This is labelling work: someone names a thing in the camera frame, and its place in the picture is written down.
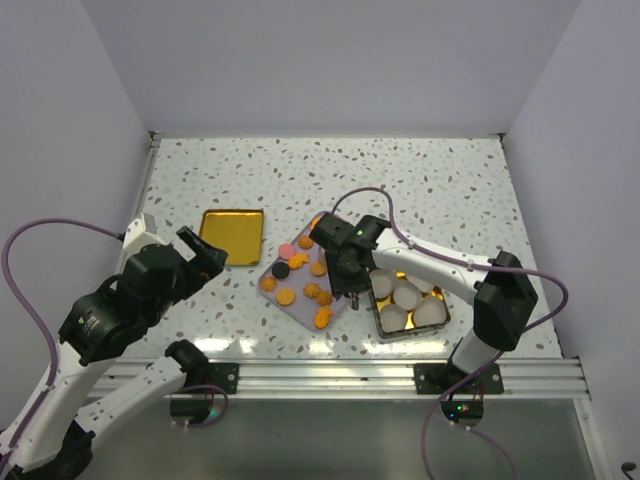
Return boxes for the gold tin lid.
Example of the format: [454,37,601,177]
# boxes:
[199,209,264,266]

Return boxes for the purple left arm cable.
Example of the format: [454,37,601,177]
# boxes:
[0,218,124,451]

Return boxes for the orange fish cookie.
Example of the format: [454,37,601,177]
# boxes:
[287,253,309,270]
[313,306,333,330]
[310,216,321,230]

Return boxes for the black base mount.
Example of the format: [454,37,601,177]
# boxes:
[413,363,505,395]
[201,362,240,395]

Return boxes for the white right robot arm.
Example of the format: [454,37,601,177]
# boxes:
[311,213,538,393]

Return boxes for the black round cookie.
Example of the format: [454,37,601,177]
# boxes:
[271,262,290,280]

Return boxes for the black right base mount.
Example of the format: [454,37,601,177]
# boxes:
[413,363,505,395]

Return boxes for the pink round cookie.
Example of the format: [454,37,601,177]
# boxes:
[278,243,296,260]

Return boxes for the green gold cookie tin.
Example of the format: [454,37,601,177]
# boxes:
[369,269,451,343]

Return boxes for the orange swirl cookie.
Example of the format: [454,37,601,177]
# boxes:
[298,235,314,250]
[315,291,333,308]

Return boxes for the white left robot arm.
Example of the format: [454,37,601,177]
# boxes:
[1,218,228,479]

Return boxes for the metal tongs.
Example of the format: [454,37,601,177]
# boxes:
[349,292,360,311]

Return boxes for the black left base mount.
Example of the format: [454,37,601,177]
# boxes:
[201,362,240,395]

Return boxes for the aluminium front rail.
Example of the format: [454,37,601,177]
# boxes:
[64,355,591,401]

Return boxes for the lilac plastic tray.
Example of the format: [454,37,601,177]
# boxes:
[257,211,350,332]

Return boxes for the orange star cookie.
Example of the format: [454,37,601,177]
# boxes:
[260,276,278,293]
[303,283,322,299]

